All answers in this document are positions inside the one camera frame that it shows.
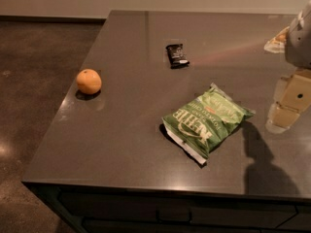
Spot orange fruit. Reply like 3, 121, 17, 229
76, 69, 102, 95

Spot green jalapeno chip bag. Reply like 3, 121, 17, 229
162, 83, 255, 165

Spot black rxbar chocolate bar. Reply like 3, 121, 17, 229
166, 44, 190, 69

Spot pale snack package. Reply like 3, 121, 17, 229
263, 26, 290, 53

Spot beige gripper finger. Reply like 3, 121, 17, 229
274, 69, 311, 113
265, 103, 299, 134

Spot dark cabinet drawers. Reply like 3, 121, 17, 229
32, 185, 311, 233

